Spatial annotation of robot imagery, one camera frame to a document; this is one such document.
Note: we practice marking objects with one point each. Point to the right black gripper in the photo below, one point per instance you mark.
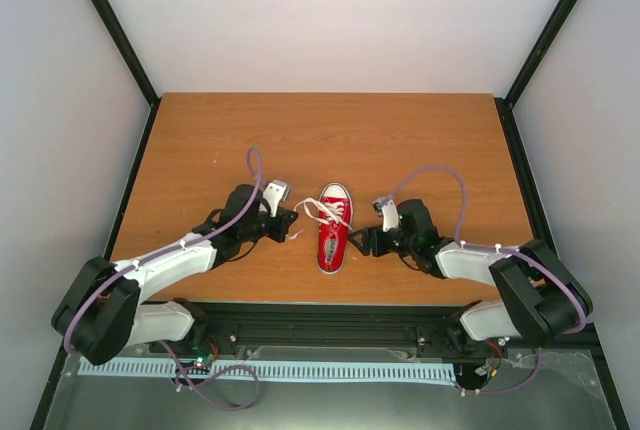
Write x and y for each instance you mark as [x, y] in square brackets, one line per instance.
[370, 235]

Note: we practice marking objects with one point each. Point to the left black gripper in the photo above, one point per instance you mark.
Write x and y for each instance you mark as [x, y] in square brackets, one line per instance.
[286, 218]

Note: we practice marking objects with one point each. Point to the red canvas sneaker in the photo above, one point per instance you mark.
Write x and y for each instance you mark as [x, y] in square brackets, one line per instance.
[333, 239]

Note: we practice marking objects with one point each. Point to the white shoelace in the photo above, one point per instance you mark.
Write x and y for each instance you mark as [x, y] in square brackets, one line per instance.
[323, 213]

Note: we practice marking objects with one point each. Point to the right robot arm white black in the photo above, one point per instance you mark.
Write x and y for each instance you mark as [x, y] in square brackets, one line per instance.
[539, 300]

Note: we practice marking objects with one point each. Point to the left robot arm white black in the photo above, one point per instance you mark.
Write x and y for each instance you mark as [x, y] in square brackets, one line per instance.
[107, 307]

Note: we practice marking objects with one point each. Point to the green lit circuit board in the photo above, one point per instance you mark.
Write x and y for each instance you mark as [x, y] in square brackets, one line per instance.
[206, 356]

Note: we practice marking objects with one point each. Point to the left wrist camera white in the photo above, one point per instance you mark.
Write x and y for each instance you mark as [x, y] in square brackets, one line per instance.
[275, 193]

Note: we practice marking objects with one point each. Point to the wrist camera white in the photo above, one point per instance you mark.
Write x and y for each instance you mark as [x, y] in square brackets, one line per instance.
[275, 193]
[385, 208]

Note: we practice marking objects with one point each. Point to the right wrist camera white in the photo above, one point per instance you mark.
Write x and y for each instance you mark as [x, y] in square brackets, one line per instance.
[385, 208]

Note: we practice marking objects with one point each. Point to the black aluminium rail base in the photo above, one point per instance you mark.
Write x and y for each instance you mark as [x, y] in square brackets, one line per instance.
[376, 334]

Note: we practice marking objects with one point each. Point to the light blue cable duct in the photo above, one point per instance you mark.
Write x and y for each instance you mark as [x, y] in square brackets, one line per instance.
[287, 371]

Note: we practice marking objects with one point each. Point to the left black frame post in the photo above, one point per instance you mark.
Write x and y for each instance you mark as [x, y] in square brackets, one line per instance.
[119, 37]

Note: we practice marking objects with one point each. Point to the black frame post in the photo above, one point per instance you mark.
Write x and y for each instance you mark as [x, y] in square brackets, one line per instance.
[119, 37]
[543, 43]

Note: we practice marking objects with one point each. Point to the right black frame post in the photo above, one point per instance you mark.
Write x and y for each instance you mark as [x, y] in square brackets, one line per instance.
[543, 43]

